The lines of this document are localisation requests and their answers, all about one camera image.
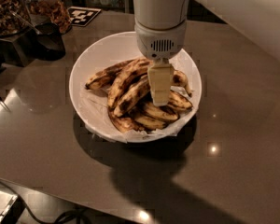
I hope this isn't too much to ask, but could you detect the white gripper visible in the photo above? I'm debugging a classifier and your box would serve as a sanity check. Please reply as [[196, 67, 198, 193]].
[[134, 18, 187, 106]]

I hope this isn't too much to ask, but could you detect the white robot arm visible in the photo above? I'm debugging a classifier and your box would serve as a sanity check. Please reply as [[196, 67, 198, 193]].
[[133, 0, 280, 106]]

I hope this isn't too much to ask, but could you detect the right short banana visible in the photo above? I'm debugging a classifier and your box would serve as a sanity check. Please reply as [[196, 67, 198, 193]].
[[167, 91, 193, 111]]

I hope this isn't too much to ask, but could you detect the middle lower banana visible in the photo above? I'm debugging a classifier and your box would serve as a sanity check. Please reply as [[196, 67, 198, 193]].
[[137, 100, 179, 123]]

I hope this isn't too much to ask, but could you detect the lower small banana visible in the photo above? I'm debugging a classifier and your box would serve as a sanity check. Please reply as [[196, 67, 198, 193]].
[[129, 109, 167, 131]]

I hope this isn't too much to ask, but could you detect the left dark spotted banana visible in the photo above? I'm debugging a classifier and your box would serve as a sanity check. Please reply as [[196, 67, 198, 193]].
[[85, 60, 131, 90]]

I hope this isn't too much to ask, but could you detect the bottom dark banana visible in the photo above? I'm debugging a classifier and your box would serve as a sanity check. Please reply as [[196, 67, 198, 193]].
[[107, 109, 145, 133]]

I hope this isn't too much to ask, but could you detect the white round bowl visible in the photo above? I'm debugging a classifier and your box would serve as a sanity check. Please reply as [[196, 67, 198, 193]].
[[68, 31, 203, 144]]

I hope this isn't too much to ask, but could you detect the white paper liner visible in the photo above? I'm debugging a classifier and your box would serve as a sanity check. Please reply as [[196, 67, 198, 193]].
[[78, 38, 194, 144]]

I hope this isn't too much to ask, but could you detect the black and white marker tag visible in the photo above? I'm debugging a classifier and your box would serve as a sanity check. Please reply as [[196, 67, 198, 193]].
[[68, 7, 101, 27]]

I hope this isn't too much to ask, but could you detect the black scoop cup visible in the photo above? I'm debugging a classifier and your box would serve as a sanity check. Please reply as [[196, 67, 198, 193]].
[[8, 10, 66, 62]]

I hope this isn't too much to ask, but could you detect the glass jar of snacks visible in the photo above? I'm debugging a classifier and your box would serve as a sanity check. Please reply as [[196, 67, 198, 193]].
[[23, 0, 71, 34]]

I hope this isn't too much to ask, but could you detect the dark metal stand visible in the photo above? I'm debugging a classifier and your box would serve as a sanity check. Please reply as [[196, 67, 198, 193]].
[[0, 29, 35, 73]]

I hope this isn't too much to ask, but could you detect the glass jar of nuts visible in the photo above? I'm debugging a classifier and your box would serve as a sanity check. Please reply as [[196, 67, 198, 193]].
[[0, 0, 30, 37]]

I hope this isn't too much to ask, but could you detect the grey device on floor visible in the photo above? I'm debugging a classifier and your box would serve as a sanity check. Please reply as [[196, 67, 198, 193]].
[[0, 190, 18, 224]]

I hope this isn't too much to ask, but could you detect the black cable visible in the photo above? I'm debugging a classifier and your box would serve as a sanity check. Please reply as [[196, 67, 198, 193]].
[[0, 176, 92, 224]]

